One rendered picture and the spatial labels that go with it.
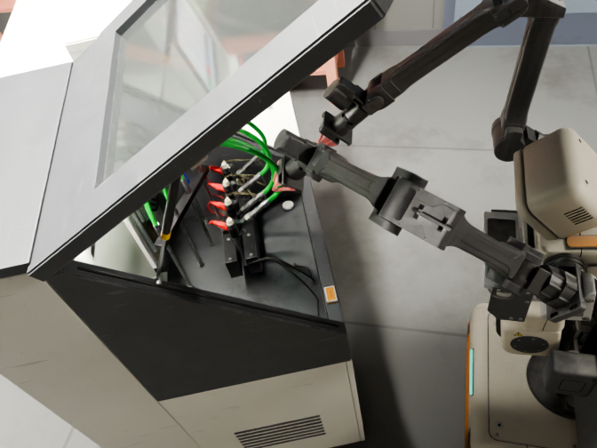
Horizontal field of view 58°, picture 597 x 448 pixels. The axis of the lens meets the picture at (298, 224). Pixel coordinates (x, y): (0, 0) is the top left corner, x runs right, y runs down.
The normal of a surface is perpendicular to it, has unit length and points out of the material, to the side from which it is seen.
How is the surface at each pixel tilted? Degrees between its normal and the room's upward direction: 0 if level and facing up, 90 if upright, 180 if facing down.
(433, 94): 0
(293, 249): 0
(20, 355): 90
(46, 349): 90
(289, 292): 0
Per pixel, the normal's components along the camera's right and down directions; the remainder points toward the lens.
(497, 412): -0.15, -0.63
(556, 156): -0.77, -0.51
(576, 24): -0.21, 0.77
